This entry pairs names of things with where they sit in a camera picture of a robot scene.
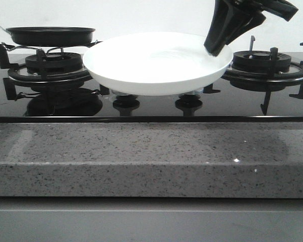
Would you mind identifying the white plate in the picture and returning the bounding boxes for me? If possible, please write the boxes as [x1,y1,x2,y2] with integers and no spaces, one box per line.
[83,32,233,96]

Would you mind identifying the silver stove knob right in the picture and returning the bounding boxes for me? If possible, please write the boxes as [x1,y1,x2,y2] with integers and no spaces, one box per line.
[179,89,203,96]

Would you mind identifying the grey cabinet front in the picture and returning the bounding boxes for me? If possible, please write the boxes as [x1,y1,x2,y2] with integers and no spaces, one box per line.
[0,197,303,241]

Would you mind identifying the black frying pan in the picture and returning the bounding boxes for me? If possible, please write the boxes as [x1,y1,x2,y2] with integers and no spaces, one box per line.
[1,26,95,47]

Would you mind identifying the black burner with pan support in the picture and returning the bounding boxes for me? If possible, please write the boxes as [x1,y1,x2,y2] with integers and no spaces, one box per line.
[0,42,110,104]

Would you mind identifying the silver stove knob left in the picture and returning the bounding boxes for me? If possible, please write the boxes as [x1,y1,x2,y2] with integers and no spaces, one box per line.
[111,90,137,97]

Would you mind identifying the silver stove knob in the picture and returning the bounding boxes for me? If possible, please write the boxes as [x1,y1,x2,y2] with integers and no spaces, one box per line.
[179,89,203,96]
[111,90,137,97]

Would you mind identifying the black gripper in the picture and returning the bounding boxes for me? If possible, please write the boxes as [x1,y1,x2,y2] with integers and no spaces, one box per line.
[204,0,298,56]

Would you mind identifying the black glass gas stove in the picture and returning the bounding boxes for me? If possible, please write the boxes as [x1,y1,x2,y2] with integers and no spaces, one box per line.
[0,68,303,123]

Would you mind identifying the black burner without pan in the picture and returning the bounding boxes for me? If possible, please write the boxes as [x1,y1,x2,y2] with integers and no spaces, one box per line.
[195,43,303,117]

